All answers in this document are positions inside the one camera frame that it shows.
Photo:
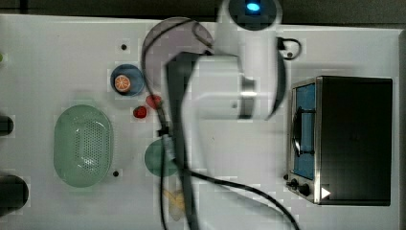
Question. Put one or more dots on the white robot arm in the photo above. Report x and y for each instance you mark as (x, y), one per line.
(243, 79)

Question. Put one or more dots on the green oval strainer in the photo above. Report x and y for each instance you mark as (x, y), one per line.
(83, 146)

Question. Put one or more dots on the pink plush fruit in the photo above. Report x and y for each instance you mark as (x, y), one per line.
(153, 101)

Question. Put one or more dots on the red plush strawberry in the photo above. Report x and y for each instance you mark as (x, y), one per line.
(140, 112)

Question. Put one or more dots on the teal small plate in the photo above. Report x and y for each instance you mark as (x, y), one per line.
(157, 162)

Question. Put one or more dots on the blue bowl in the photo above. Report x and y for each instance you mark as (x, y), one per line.
(135, 75)

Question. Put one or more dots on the lilac round plate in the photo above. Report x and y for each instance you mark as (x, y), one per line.
(166, 40)

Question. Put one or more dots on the orange slice toy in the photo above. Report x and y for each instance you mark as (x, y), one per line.
(122, 83)

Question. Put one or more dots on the silver toaster oven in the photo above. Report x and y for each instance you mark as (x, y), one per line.
(341, 140)

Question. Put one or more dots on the black cylinder upper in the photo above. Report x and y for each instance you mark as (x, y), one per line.
(6, 125)

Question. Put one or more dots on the black cylinder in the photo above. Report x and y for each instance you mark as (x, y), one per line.
(14, 194)
(6, 125)

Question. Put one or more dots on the black cylinder lower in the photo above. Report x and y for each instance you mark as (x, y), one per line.
(14, 194)

